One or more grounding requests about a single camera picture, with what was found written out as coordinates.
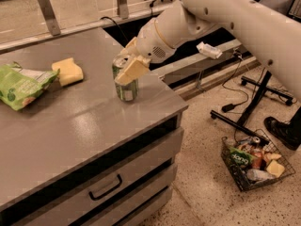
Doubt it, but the soda can in basket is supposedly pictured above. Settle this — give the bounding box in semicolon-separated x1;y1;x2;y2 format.
250;137;261;145

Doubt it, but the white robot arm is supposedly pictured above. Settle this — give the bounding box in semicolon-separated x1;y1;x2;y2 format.
115;0;301;101

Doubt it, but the black rolling stand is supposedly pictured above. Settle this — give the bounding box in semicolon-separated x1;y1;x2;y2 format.
210;72;293;146

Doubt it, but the black drawer handle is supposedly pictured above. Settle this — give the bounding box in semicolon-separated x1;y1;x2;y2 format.
88;174;123;202

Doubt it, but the green snack bag in basket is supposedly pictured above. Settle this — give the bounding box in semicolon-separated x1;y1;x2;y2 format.
230;147;257;168

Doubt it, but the metal railing post left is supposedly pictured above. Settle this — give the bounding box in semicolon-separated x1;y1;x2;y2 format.
38;0;61;36

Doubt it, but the grey drawer cabinet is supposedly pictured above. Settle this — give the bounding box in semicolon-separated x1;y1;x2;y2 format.
0;28;187;226

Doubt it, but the green soda can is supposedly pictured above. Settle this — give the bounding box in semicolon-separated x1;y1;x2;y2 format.
112;56;138;102

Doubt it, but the black power adapter cable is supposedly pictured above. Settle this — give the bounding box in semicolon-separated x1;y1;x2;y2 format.
221;51;250;114

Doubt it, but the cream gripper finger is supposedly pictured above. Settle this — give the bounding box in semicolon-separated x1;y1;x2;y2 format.
120;37;137;56
115;55;151;86

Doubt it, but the black wire basket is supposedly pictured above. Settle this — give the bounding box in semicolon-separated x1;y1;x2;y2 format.
221;130;295;191

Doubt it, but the clear plastic bag in basket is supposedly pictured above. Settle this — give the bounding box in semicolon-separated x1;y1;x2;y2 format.
246;169;275;182

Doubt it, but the metal railing post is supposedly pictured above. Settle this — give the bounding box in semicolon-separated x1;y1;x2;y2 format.
117;0;129;19
38;0;61;36

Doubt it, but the yellow sponge in basket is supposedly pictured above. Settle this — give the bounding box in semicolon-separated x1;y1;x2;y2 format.
266;160;285;178

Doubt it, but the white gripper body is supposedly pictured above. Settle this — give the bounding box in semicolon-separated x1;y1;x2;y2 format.
136;18;175;63

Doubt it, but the black cable on counter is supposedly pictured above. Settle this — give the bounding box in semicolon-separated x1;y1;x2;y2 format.
100;16;130;44

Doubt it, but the green chip bag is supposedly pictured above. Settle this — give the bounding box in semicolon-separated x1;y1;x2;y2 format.
0;62;59;111

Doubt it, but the metal railing post middle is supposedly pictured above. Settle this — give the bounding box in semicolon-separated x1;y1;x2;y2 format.
117;0;129;19

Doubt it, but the black shoe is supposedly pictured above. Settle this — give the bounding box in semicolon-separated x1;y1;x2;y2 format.
264;117;301;151

